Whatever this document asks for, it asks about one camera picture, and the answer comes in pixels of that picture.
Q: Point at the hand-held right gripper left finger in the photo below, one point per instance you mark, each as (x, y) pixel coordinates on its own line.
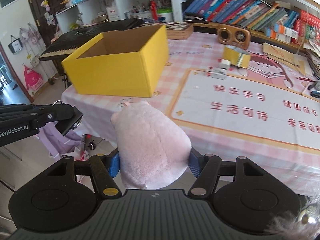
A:
(114, 165)

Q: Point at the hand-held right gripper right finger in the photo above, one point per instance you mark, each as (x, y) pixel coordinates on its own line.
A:
(194, 163)

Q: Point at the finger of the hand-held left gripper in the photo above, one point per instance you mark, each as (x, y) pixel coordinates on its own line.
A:
(65, 116)

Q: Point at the pink plush pig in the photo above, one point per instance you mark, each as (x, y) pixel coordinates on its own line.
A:
(150, 142)

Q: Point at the yellow cardboard box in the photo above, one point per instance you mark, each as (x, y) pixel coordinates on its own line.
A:
(112, 75)

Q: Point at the white charger plug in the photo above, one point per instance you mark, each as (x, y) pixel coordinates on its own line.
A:
(224, 65)

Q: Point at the yellow tape roll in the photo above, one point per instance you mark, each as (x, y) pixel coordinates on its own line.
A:
(231, 55)

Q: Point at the small dark grey device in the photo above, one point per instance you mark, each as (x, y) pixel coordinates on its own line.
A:
(315, 87)

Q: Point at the desktop with pink checkered tablecloth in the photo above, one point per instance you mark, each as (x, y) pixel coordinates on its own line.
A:
(180, 62)

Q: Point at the pink purple backpack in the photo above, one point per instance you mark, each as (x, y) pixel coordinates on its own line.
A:
(57, 142)

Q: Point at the pink hanging school bag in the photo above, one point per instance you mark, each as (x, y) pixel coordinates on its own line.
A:
(32, 80)

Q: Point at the black electronic keyboard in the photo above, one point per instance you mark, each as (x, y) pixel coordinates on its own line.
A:
(75, 37)

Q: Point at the black white tote bag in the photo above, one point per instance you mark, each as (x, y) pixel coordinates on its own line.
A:
(15, 45)

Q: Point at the clear pink hanging bag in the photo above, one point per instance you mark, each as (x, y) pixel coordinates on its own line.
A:
(27, 35)

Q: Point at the small white red box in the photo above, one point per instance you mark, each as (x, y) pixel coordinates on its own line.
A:
(216, 73)

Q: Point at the golden metal bowl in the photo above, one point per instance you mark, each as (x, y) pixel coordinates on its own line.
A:
(100, 18)

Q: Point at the white box with red label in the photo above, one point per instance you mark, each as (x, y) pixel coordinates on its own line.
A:
(113, 13)

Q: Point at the white pen holder with pens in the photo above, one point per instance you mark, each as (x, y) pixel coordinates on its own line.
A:
(140, 11)

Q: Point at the wooden retro radio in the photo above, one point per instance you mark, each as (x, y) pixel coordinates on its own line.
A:
(232, 36)

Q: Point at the wooden chessboard box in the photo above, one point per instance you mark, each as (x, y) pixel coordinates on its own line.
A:
(180, 30)

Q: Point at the brown paper envelope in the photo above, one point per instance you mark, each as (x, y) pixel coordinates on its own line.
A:
(285, 57)

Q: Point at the red pencil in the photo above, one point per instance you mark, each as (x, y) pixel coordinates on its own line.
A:
(306, 79)

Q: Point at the white jar with green lid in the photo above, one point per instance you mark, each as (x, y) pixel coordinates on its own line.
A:
(165, 16)

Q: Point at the wooden bookshelf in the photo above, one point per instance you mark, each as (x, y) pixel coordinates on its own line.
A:
(260, 36)

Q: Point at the blue orange small carton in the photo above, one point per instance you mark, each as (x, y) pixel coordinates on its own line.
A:
(275, 38)

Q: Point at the stack of papers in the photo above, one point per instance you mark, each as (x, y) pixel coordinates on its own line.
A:
(312, 57)

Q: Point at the row of colourful slanted books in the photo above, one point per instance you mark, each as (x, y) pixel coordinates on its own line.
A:
(237, 7)

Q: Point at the white orange small carton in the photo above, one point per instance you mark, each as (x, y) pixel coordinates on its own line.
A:
(288, 30)

